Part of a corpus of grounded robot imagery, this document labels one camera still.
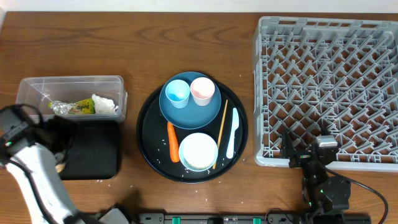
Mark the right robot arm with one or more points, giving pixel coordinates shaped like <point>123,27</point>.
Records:
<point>327,196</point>

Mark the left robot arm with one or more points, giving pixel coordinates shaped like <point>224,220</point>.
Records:
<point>30,151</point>

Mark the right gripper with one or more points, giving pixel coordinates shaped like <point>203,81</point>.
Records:
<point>288,150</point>

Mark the white plastic knife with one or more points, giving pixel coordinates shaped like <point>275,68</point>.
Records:
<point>234,127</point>

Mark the wooden chopstick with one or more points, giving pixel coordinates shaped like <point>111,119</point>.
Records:
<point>221,129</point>

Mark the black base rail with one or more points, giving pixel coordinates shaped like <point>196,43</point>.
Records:
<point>272,217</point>

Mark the grey dishwasher rack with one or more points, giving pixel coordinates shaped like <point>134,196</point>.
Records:
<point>339,74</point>

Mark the light blue cup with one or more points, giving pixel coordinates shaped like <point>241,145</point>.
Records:
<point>178,93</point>

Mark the orange carrot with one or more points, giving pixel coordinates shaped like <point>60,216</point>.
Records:
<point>173,143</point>

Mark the dark blue plate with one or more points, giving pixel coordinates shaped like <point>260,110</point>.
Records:
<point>191,116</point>

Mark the clear plastic bin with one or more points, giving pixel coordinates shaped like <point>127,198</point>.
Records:
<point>40,92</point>

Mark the green snack wrapper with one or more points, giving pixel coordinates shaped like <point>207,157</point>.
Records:
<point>86,106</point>

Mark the round black serving tray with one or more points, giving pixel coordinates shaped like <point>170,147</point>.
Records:
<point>152,137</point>

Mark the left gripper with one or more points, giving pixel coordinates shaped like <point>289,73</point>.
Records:
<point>68,128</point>

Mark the black rectangular tray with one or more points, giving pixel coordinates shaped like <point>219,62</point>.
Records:
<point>95,153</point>

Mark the dried brown mushroom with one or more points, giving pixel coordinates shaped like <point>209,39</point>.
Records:
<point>59,167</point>

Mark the white tissue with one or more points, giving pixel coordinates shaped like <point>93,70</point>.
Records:
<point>103,105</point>

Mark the pink cup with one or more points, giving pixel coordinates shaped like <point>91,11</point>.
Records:
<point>202,90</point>

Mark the light blue rice bowl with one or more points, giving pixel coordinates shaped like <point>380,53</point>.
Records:
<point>198,152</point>

